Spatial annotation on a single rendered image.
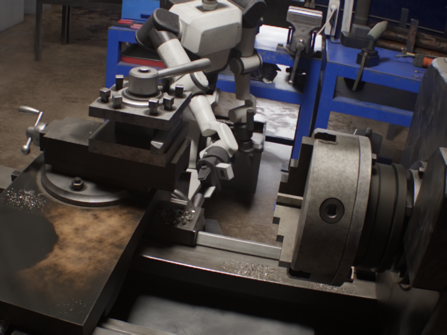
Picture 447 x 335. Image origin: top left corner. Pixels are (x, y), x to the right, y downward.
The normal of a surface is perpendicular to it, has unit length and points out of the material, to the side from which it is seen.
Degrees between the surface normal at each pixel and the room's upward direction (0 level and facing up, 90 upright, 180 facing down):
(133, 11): 90
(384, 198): 39
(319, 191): 50
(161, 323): 11
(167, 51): 72
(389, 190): 32
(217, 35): 100
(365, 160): 22
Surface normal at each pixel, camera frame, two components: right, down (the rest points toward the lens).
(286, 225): 0.00, -0.52
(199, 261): 0.11, -0.87
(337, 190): -0.06, -0.26
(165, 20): 0.59, -0.42
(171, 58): -0.40, 0.10
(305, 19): -0.18, 0.45
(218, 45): 0.58, 0.59
